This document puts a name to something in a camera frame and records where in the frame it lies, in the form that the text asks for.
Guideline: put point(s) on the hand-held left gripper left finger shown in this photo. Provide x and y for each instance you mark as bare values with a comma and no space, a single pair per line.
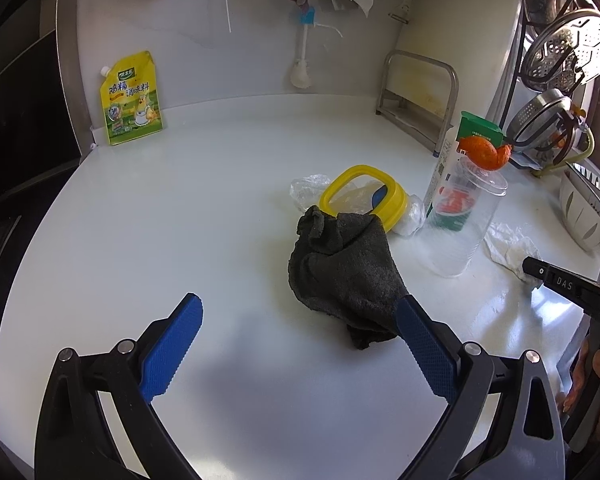
172,345

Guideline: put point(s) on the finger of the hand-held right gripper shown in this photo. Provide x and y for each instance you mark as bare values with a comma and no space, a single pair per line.
555,280

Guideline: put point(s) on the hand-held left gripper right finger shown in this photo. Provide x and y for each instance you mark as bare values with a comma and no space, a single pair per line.
425,345

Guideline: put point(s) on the white tissue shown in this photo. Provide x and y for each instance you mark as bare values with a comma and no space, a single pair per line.
510,252

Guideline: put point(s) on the dark grey cloth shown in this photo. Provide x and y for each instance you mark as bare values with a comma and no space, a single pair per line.
340,270

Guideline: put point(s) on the green and white carton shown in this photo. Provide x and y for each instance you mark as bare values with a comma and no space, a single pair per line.
472,132

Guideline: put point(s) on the white patterned bowl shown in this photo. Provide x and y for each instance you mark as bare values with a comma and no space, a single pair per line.
580,215

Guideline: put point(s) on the clear plastic jar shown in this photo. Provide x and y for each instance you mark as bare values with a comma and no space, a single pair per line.
460,240

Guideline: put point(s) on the orange peel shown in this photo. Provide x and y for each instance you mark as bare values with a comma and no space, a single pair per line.
482,155

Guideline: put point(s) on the metal strainer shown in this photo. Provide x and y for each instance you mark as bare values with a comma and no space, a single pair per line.
540,115

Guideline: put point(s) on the yellow container lid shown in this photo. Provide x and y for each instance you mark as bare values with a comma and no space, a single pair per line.
330,195

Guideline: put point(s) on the metal cutting board rack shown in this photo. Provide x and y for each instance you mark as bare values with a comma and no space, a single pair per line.
450,100

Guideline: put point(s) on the folding metal steamer basket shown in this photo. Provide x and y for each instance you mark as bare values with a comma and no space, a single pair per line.
575,45

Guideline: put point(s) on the yellow seasoning pouch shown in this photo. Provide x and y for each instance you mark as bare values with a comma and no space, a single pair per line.
129,105

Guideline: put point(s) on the white cutting board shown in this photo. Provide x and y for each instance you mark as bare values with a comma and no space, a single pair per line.
465,20

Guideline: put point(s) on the white and blue bottle brush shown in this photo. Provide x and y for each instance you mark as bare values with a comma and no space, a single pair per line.
300,75

